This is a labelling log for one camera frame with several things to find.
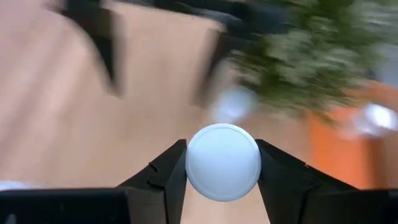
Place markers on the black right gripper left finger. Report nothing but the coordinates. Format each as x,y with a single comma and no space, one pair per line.
161,186

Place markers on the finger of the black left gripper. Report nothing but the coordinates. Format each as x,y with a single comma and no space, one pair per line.
109,62
211,62

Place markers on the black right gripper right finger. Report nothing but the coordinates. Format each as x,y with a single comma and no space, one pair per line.
286,186

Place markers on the orange plastic basket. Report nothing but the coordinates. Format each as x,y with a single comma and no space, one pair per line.
339,155

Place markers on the green artificial plant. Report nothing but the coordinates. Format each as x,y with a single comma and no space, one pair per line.
311,62

